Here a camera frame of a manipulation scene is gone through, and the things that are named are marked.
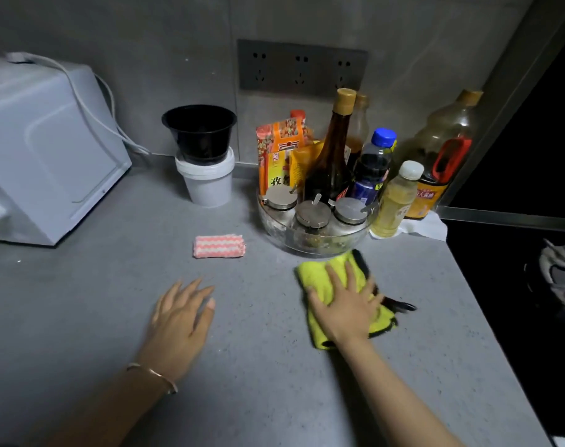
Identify person's right hand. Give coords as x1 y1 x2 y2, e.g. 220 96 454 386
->
306 261 385 348

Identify person's left hand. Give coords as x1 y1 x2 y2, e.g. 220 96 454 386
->
138 278 216 382

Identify yellow microfibre cloth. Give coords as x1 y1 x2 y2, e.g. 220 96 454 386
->
295 250 399 351

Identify person's right forearm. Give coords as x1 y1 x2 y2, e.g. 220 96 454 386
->
336 337 466 447

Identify person's left forearm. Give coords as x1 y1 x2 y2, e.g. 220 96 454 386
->
42 368 177 447

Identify clear round glass tray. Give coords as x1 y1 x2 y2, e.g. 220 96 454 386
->
257 191 378 257

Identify pink striped folded cloth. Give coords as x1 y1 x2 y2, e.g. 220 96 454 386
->
192 234 247 259

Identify glass spice jar metal lid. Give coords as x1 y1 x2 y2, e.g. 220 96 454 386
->
294 194 332 249
261 184 299 228
329 196 375 238

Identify yellow liquid bottle white cap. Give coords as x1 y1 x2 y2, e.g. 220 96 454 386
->
370 160 425 239

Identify white plastic tub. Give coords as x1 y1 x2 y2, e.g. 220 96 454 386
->
175 147 236 208

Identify dark bottle blue cap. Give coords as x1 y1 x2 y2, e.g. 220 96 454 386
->
349 128 398 206

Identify dark sauce bottle gold cap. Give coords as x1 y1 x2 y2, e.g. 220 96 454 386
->
303 88 358 206

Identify yellow seasoning packet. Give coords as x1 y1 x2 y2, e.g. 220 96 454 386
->
258 141 324 196

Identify black gas stove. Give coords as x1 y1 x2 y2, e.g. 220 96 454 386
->
443 218 565 438

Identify brown glass bottle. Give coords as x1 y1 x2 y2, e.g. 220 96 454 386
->
345 92 371 170

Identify orange seasoning packet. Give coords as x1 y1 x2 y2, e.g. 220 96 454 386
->
256 110 313 156

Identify black plastic bowl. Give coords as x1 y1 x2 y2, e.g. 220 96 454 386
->
161 104 238 165

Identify white microwave oven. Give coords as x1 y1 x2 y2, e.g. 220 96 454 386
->
0 55 133 246

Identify thin metal bracelet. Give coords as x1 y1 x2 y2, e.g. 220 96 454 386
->
126 362 179 395

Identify large oil bottle red handle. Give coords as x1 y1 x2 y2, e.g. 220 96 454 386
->
394 88 484 220

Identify white power cable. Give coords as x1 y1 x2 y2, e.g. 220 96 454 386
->
5 51 151 156

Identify grey wall socket panel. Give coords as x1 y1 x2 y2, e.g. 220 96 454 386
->
237 39 370 99

